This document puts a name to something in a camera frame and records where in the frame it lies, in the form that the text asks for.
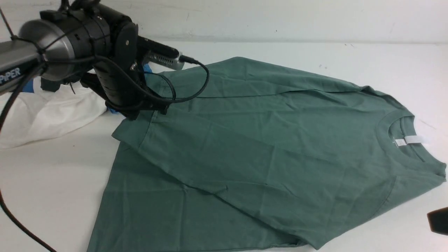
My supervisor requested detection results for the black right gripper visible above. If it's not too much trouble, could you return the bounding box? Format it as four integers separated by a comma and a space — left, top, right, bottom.
427, 207, 448, 235

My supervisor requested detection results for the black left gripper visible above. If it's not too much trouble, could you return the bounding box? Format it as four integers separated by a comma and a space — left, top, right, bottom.
80, 21, 171, 120

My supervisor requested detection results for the green long sleeve shirt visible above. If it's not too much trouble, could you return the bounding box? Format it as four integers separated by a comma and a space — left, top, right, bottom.
87, 57, 446, 252

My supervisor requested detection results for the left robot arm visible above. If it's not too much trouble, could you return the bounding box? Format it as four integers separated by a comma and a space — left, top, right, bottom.
1, 0, 170, 120

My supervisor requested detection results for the blue shirt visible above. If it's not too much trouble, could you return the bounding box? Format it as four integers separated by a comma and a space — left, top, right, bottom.
21, 64, 152, 93

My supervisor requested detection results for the white shirt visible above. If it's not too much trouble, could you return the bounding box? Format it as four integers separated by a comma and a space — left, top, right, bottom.
0, 78, 107, 149

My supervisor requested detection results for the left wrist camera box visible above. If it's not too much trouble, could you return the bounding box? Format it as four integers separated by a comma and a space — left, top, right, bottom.
136, 36, 184, 70

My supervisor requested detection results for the black left camera cable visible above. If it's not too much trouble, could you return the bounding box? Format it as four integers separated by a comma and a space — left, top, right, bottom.
0, 54, 210, 252

